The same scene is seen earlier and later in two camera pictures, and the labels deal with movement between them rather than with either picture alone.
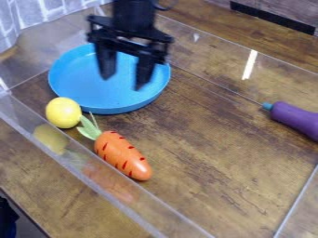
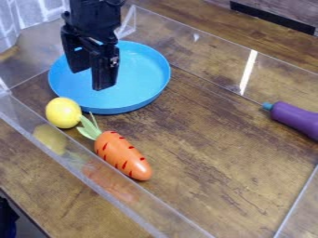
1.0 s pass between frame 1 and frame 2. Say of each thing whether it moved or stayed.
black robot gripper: moved
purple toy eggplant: stayed
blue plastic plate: stayed
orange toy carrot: stayed
